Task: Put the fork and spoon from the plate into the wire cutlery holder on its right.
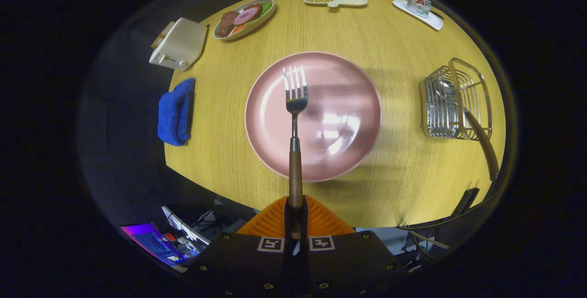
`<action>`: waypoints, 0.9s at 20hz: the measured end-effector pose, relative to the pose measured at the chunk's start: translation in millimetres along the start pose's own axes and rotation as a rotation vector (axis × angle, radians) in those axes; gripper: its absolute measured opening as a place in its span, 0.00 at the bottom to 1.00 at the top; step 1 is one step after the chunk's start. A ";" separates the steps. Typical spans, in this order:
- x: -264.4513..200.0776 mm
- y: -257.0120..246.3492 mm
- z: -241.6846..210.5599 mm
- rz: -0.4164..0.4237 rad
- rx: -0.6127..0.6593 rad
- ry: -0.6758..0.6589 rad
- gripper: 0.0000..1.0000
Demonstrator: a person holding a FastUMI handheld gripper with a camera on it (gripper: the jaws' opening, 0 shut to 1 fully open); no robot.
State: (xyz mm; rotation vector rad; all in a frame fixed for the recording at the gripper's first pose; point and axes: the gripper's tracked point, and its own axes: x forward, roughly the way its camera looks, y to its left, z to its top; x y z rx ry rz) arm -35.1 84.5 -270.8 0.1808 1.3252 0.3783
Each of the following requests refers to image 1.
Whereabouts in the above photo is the white green drink bottle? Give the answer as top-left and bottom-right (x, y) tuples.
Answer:
(406, 0), (432, 18)

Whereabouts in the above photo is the toast slice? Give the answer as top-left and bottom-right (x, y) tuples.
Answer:
(151, 22), (176, 49)

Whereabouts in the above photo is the pink plate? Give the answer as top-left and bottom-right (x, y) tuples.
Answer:
(244, 51), (383, 182)

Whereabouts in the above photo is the metal wire basket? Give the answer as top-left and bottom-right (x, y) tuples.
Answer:
(419, 58), (493, 141)

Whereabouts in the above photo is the white toaster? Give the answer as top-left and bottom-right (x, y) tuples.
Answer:
(149, 17), (208, 71)

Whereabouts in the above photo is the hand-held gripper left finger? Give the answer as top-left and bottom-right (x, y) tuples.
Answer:
(183, 196), (294, 298)

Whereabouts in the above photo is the black cable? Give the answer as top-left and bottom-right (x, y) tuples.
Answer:
(398, 213), (464, 231)

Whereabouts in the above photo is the purple lit screen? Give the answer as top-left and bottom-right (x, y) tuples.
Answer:
(120, 223), (185, 267)

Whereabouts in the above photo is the white square coaster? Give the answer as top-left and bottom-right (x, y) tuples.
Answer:
(393, 0), (444, 31)

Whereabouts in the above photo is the pink ham slice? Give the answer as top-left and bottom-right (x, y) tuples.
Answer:
(234, 7), (260, 26)

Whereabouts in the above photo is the wooden-handled spoon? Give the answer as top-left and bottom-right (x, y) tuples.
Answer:
(431, 78), (499, 181)

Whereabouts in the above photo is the black table bracket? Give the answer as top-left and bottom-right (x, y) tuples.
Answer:
(452, 188), (480, 219)

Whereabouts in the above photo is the blue cloth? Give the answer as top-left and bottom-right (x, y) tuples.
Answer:
(157, 78), (196, 146)

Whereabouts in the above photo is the large brown meat piece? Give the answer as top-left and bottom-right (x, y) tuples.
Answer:
(216, 11), (240, 38)

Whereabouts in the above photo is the wooden-handled fork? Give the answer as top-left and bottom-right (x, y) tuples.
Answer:
(283, 65), (309, 240)

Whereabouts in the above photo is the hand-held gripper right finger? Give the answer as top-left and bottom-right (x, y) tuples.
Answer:
(296, 196), (409, 298)

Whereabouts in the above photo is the white plate with food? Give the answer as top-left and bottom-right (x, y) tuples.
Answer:
(213, 0), (276, 41)

